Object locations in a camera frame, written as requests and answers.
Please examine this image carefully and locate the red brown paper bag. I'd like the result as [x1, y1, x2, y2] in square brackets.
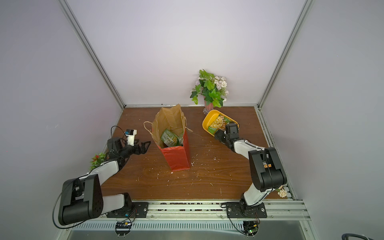
[143, 105, 191, 172]

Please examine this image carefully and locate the orange white flower pot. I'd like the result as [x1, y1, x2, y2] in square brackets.
[276, 186, 288, 198]

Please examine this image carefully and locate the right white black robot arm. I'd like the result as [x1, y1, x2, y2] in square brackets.
[215, 122, 288, 207]

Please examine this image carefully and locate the pink vase green plant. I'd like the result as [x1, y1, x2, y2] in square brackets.
[190, 69, 229, 115]

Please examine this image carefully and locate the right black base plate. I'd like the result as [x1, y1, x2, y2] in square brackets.
[221, 202, 268, 219]

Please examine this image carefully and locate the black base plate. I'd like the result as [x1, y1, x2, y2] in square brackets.
[106, 202, 149, 219]
[221, 202, 268, 219]

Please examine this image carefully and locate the green condiment packets pile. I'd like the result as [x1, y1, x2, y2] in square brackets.
[208, 115, 232, 135]

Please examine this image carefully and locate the small red flower plant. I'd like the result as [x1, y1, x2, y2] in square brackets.
[90, 153, 106, 170]

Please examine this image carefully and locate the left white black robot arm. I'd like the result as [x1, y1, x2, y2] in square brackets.
[52, 138, 151, 230]

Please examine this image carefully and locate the aluminium rail frame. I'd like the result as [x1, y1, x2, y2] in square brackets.
[56, 200, 319, 240]

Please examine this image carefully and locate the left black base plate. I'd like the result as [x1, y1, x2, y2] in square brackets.
[106, 202, 149, 219]

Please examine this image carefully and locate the yellow plastic tray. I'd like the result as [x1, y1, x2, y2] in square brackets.
[202, 110, 240, 136]

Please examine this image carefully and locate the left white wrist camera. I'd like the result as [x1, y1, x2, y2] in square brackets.
[125, 129, 137, 146]

